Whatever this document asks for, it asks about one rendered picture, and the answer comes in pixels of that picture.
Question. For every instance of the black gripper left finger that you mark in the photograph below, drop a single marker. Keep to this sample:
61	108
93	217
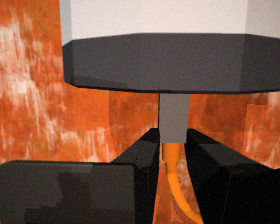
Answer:
72	192

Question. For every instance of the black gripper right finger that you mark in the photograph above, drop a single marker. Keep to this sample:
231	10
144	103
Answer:
229	187

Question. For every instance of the grey plug with orange cable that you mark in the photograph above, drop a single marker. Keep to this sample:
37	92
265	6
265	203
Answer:
173	123

